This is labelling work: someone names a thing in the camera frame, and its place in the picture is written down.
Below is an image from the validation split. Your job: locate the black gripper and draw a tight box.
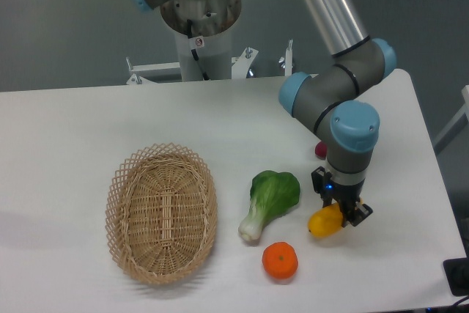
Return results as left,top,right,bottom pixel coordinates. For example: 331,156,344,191
311,166,373,227

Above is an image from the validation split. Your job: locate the yellow mango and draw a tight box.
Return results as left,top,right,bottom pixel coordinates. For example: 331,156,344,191
307,202,344,239

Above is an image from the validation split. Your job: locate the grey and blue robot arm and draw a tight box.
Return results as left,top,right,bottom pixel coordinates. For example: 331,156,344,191
133,0,396,226

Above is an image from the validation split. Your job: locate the purple sweet potato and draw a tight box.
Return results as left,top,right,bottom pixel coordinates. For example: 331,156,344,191
314,141,328,160

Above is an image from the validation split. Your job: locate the green bok choy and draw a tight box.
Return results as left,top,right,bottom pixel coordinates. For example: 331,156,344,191
238,170,300,243

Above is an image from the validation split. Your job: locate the orange tangerine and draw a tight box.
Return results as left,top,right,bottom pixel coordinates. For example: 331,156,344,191
262,242,299,280

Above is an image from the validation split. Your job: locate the black device at table edge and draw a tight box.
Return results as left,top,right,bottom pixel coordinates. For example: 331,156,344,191
443,257,468,297

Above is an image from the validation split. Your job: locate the woven wicker basket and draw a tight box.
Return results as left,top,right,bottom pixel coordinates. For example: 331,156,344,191
105,143,218,284

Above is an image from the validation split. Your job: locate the white frame at right edge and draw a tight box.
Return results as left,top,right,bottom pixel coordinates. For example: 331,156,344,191
432,85,468,155

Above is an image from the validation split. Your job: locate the white pedestal base frame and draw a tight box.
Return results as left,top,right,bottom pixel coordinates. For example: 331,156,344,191
126,39,295,85

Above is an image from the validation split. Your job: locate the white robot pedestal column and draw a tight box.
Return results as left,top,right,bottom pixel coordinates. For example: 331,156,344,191
174,30,232,82

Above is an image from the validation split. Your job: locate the black cable on pedestal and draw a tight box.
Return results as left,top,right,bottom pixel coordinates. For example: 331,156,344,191
185,18,210,81

